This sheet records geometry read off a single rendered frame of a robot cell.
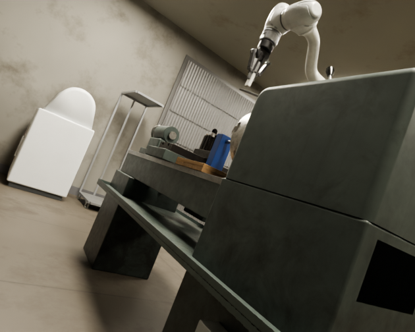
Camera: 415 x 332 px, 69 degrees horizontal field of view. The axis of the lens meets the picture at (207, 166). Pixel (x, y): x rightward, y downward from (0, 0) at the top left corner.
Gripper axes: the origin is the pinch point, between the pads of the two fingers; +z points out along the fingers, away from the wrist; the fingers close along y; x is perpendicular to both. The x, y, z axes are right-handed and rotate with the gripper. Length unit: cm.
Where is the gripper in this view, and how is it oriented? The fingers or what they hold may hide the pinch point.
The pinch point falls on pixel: (249, 80)
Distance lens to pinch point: 153.3
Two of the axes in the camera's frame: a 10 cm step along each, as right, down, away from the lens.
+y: -7.6, -4.2, -5.0
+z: -4.2, 9.0, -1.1
